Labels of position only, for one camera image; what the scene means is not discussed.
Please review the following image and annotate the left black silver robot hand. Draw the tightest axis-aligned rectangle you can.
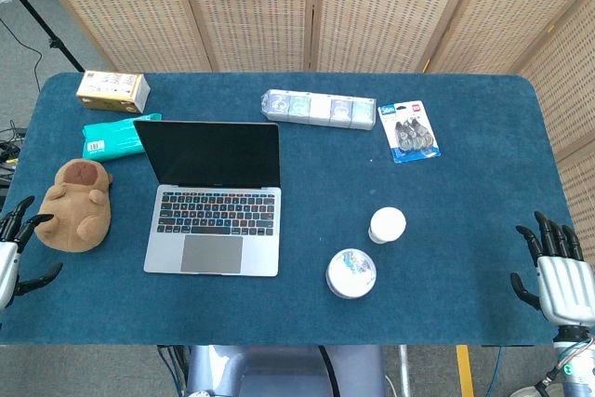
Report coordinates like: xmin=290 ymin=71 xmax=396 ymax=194
xmin=0 ymin=195 xmax=64 ymax=312

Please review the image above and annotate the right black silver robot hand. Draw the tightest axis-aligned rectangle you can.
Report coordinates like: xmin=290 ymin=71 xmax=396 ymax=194
xmin=509 ymin=210 xmax=595 ymax=327

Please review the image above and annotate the silver laptop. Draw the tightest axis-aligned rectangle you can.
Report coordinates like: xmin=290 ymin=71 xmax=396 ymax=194
xmin=133 ymin=120 xmax=283 ymax=277

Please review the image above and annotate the brown capybara plush toy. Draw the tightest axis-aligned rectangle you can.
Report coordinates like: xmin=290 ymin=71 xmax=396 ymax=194
xmin=34 ymin=158 xmax=115 ymax=253

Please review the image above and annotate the blue table mat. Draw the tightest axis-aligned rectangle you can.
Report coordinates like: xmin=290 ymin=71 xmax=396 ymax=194
xmin=0 ymin=72 xmax=575 ymax=347

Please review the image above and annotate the teal wet wipes pack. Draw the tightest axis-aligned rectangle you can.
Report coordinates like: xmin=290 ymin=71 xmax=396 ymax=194
xmin=82 ymin=112 xmax=163 ymax=164

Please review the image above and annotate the yellow cardboard box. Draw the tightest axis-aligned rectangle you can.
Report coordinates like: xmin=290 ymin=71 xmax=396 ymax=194
xmin=75 ymin=70 xmax=152 ymax=113

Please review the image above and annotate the clear tub of binder clips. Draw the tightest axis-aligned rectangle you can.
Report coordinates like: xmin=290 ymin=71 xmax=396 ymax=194
xmin=325 ymin=247 xmax=377 ymax=299

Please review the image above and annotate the blue correction tape blister pack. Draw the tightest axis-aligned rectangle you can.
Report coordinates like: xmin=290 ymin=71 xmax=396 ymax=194
xmin=377 ymin=99 xmax=443 ymax=165

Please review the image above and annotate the black tripod stand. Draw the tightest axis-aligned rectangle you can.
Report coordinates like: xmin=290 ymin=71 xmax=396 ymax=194
xmin=0 ymin=0 xmax=86 ymax=73

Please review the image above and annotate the silver-blue robot torso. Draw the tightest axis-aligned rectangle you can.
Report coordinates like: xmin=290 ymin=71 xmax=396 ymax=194
xmin=185 ymin=344 xmax=387 ymax=397

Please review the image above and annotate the clear-wrapped tissue multipack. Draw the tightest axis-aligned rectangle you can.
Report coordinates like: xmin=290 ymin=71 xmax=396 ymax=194
xmin=259 ymin=88 xmax=377 ymax=132

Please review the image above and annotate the wicker folding screen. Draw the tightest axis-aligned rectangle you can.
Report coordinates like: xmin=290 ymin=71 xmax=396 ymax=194
xmin=20 ymin=0 xmax=595 ymax=258

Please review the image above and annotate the bundle of floor cables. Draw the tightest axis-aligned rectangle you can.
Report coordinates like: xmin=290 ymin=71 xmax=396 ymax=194
xmin=0 ymin=120 xmax=27 ymax=189

